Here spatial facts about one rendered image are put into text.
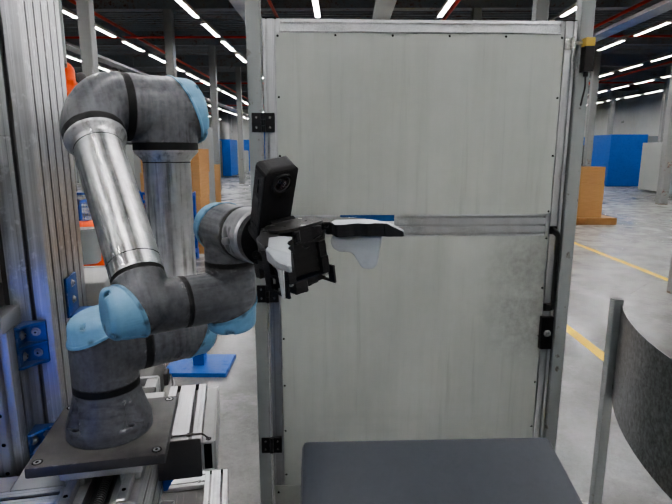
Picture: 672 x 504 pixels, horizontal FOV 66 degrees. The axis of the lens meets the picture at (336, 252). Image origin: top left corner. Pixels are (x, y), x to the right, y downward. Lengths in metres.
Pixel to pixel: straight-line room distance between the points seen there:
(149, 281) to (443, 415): 1.65
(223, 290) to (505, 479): 0.44
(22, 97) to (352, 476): 0.91
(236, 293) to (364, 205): 1.19
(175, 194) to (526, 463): 0.72
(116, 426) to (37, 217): 0.43
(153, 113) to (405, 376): 1.48
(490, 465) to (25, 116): 0.98
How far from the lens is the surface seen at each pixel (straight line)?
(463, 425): 2.25
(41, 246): 1.16
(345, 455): 0.55
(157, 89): 0.97
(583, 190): 12.36
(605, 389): 2.47
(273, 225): 0.62
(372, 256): 0.61
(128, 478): 1.04
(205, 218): 0.78
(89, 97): 0.93
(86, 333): 0.98
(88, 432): 1.04
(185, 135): 0.98
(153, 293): 0.73
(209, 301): 0.75
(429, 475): 0.55
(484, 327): 2.10
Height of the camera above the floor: 1.55
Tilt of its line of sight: 11 degrees down
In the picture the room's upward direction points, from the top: straight up
